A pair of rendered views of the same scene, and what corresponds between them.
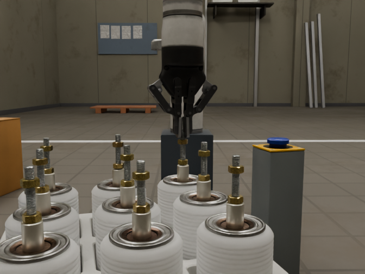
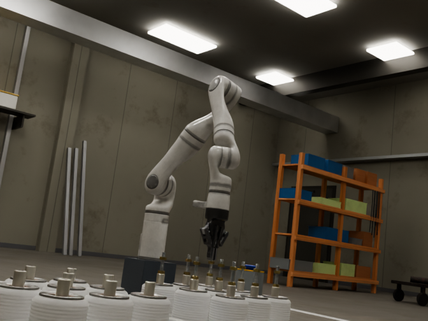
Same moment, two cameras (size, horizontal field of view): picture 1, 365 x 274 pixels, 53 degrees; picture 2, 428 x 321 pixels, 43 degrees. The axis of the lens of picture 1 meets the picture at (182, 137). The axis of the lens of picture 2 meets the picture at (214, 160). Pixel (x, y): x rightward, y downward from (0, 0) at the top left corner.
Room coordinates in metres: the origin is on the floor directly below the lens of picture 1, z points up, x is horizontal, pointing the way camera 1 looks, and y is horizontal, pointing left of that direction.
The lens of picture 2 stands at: (-0.67, 1.08, 0.36)
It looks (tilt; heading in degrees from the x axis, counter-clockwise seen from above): 10 degrees up; 322
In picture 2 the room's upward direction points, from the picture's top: 7 degrees clockwise
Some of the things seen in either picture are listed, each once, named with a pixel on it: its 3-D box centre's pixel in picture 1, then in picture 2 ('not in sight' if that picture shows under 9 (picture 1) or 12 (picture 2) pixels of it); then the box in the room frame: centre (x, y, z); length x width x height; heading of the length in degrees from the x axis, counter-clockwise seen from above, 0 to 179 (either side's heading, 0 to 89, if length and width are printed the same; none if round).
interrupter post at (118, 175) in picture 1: (118, 178); (186, 281); (0.64, 0.11, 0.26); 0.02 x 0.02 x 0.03
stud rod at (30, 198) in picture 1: (31, 201); (232, 276); (0.38, 0.16, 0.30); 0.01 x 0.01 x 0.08
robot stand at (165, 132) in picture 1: (186, 183); (144, 302); (1.04, -0.01, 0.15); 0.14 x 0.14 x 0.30; 1
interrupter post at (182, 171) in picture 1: (182, 173); (209, 281); (0.67, 0.00, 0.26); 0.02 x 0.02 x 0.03
